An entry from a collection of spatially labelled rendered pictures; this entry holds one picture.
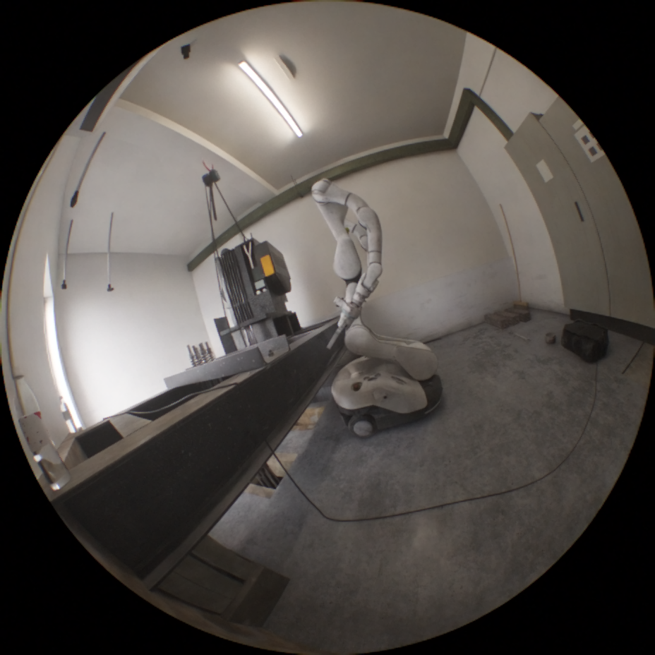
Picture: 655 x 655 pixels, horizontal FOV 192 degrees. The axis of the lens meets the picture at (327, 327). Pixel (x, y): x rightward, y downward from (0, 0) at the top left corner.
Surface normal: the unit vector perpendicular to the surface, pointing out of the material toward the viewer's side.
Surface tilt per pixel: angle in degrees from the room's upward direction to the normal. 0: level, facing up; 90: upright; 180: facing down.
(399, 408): 90
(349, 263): 90
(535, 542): 0
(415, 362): 90
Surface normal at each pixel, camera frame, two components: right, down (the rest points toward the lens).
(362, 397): -0.19, 0.15
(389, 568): -0.33, -0.94
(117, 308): 0.90, -0.29
